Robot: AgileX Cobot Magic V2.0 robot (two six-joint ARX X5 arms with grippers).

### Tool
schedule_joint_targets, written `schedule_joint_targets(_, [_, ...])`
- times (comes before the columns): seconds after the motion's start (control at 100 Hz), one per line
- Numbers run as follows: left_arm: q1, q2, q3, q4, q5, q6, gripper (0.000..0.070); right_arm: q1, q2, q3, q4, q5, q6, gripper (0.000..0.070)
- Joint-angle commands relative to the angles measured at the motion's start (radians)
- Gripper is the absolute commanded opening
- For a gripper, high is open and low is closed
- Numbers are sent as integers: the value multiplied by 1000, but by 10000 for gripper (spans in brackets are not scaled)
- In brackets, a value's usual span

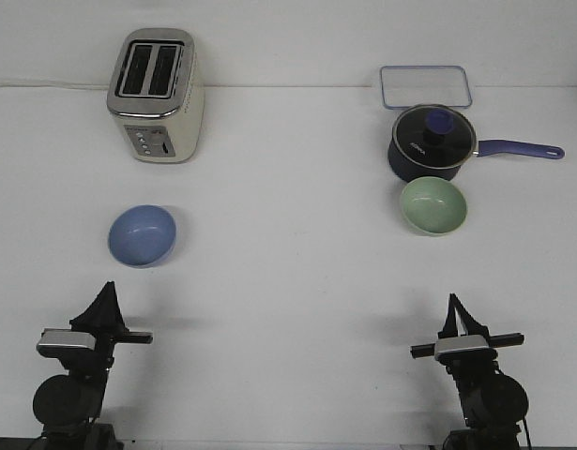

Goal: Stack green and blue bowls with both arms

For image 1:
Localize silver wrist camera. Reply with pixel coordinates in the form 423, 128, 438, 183
433, 335, 489, 362
36, 328, 96, 358

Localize white toaster power cable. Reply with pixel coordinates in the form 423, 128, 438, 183
0, 80, 112, 91

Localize blue bowl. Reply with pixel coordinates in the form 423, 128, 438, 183
107, 204, 177, 268

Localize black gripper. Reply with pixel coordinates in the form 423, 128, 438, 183
410, 293, 525, 374
69, 281, 153, 370

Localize cream and steel toaster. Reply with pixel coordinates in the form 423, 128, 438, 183
106, 28, 205, 164

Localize green bowl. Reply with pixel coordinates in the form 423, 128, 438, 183
399, 176, 468, 236

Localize glass pot lid blue knob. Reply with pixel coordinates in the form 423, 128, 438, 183
393, 104, 477, 169

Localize dark blue saucepan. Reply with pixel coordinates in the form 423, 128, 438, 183
387, 104, 565, 182

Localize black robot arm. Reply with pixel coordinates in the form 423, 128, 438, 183
410, 293, 529, 449
32, 281, 153, 450

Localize clear plastic container lid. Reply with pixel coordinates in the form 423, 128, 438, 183
379, 65, 473, 110

